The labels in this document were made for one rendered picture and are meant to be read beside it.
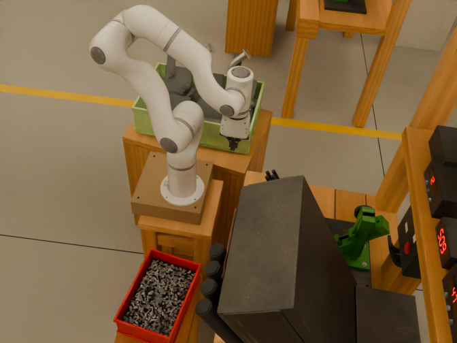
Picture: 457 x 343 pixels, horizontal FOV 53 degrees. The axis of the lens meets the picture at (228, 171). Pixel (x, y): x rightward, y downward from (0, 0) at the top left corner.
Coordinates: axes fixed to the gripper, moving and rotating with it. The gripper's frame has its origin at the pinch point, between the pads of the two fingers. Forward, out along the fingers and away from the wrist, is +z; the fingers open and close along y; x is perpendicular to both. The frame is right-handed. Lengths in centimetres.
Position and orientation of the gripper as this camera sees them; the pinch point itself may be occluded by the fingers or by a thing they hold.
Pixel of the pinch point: (233, 144)
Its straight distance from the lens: 166.1
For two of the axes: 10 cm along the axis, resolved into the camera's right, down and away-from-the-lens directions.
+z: -0.6, 6.7, 7.4
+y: -9.8, -1.6, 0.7
